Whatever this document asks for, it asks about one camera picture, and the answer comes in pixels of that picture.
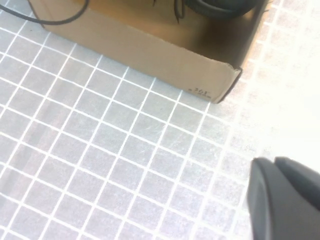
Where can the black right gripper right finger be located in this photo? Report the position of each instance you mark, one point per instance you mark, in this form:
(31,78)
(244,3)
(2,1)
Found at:
(302,180)

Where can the brown cardboard shoe box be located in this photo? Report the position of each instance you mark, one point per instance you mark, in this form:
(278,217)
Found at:
(150,50)

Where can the black knit sneaker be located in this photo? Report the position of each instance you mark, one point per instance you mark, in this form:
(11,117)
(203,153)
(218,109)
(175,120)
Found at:
(225,10)

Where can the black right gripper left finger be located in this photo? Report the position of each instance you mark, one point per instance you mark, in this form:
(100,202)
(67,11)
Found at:
(275,212)

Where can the grey white checked tablecloth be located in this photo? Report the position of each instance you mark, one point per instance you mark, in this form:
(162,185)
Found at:
(100,150)

